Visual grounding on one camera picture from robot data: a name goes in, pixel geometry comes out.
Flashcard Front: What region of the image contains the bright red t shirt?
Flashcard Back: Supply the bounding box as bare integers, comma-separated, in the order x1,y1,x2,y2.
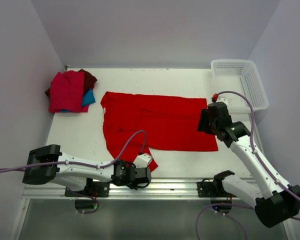
100,91,218,162

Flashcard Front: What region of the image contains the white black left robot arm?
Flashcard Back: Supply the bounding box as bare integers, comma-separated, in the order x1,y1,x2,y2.
22,144,153,197

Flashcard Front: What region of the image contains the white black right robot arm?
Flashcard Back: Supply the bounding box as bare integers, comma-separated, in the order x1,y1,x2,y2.
197,102,300,228

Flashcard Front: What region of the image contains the white plastic mesh basket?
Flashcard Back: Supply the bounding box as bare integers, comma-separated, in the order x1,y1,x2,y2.
210,59,269,112

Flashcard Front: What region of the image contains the blue folded t shirt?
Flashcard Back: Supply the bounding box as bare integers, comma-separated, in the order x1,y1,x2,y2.
60,88,96,113

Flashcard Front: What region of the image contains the dark maroon folded t shirt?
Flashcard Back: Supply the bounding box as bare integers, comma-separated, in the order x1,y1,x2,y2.
45,69,97,99

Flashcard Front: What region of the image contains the crimson folded t shirt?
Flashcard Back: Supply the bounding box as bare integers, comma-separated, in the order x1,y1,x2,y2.
49,70,89,113

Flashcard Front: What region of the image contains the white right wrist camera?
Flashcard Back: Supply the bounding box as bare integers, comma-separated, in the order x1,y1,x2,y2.
211,93,229,105

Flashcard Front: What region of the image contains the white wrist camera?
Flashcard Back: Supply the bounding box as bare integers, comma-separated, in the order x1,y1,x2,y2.
133,153,153,168
211,93,229,105

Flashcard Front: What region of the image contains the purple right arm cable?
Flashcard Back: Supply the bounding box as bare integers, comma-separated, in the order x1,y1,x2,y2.
194,90,300,240

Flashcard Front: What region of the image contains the black right base bracket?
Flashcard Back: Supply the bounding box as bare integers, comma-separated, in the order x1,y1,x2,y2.
196,178,218,198

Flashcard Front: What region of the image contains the black base bracket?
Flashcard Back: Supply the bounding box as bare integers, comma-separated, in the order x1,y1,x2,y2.
64,180,110,198
196,178,218,198

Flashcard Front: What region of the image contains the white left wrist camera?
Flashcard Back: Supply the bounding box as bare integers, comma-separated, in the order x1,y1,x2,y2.
133,153,153,168

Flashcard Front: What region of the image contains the aluminium mounting rail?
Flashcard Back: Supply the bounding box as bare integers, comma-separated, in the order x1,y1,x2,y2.
22,177,266,201

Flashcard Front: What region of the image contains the black left base bracket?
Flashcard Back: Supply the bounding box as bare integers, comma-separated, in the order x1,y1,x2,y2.
64,180,110,198

